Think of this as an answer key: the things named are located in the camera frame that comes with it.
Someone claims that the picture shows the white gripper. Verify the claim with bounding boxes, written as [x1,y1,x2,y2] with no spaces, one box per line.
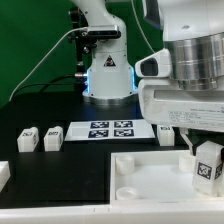
[138,77,224,154]

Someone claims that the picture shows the white square tabletop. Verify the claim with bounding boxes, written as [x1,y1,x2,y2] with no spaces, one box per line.
[110,150,224,202]

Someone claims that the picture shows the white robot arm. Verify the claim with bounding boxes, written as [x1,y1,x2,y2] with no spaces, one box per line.
[71,0,224,132]

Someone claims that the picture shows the white fiducial tag plate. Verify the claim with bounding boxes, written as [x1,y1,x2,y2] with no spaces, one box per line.
[65,119,155,141]

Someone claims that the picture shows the grey camera bar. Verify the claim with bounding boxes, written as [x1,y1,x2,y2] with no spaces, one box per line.
[87,25,121,39]

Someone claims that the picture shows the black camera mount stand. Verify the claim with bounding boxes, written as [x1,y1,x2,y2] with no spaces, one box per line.
[68,7,96,88]

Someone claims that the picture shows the black cable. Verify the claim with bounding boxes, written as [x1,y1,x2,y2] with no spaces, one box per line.
[15,75,88,98]

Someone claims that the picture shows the white cable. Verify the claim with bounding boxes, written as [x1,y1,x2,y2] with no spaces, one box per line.
[8,0,156,102]

